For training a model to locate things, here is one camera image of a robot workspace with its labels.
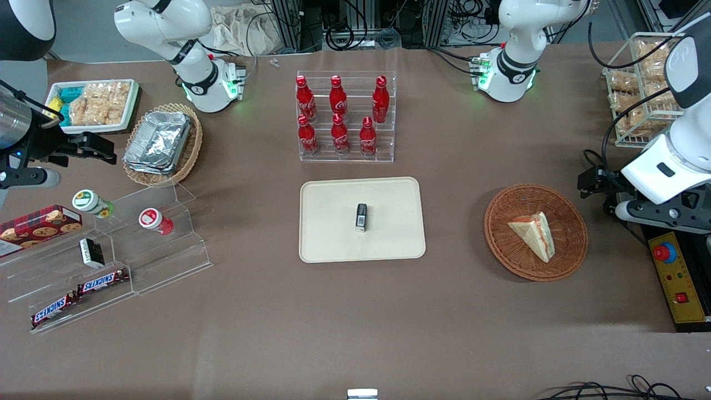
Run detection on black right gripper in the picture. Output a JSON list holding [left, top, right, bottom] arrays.
[[23, 114, 117, 167]]

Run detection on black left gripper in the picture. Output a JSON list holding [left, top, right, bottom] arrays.
[[578, 166, 637, 203]]

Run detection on triangular sandwich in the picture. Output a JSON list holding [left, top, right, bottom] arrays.
[[508, 212, 556, 263]]

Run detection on white rectangular snack tray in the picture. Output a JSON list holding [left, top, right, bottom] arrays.
[[47, 79, 141, 134]]

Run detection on round brown wicker basket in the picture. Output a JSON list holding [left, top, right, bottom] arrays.
[[484, 184, 588, 282]]

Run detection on oval light wicker basket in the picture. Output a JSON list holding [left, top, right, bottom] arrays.
[[122, 103, 203, 187]]

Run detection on beige plastic tray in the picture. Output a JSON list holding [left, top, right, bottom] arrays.
[[299, 177, 427, 263]]

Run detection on clear bag of rice crackers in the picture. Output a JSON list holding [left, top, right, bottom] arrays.
[[68, 81, 132, 126]]

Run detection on green lidded cup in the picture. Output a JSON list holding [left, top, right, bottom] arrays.
[[72, 189, 115, 219]]

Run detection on stacked aluminium foil containers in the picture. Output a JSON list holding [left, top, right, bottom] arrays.
[[123, 111, 192, 174]]

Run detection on teal snack box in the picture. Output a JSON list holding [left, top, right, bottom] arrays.
[[57, 85, 84, 126]]

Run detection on rice cracker snack bag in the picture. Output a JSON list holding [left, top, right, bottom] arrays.
[[617, 109, 667, 137], [609, 71, 639, 93], [636, 41, 675, 62], [642, 58, 675, 82], [645, 79, 676, 106], [610, 92, 645, 112]]

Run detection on red lidded cup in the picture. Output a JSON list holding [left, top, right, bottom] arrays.
[[139, 208, 174, 236]]

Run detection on red cookie box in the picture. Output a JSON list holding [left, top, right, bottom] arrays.
[[0, 205, 83, 258]]

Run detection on small black white box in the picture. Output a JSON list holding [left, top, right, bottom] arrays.
[[79, 238, 105, 269]]

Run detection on yellow black control box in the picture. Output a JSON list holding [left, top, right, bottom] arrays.
[[639, 222, 711, 334]]

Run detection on clear acrylic stepped stand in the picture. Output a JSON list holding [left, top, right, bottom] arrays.
[[0, 182, 213, 335]]

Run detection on snickers chocolate bar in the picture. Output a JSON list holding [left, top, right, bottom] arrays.
[[31, 293, 78, 328], [77, 268, 129, 295]]

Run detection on beige cloth bag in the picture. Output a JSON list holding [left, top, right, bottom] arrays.
[[210, 3, 278, 56]]

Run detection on red cola bottle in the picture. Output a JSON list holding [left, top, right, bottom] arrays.
[[296, 75, 317, 123], [298, 114, 320, 156], [359, 117, 378, 156], [372, 76, 390, 124], [331, 113, 351, 155], [329, 75, 348, 120]]

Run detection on clear acrylic bottle rack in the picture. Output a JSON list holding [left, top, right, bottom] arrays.
[[296, 71, 396, 163]]

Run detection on black cable on table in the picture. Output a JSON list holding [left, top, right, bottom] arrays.
[[583, 149, 612, 178]]

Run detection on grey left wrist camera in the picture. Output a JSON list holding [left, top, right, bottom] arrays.
[[615, 197, 711, 234]]

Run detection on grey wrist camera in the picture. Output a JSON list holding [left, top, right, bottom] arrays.
[[615, 197, 711, 234], [0, 167, 61, 189]]

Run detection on white wire rack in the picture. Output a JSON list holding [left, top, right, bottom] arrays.
[[603, 32, 698, 148]]

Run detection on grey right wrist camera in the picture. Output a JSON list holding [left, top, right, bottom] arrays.
[[0, 167, 61, 189]]

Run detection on black floor cables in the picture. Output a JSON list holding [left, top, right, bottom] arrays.
[[536, 375, 711, 400]]

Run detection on aluminium frame post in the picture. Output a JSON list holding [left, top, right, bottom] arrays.
[[269, 0, 324, 53], [423, 0, 452, 48]]

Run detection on coiled black cable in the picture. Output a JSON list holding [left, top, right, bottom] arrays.
[[325, 22, 356, 52]]

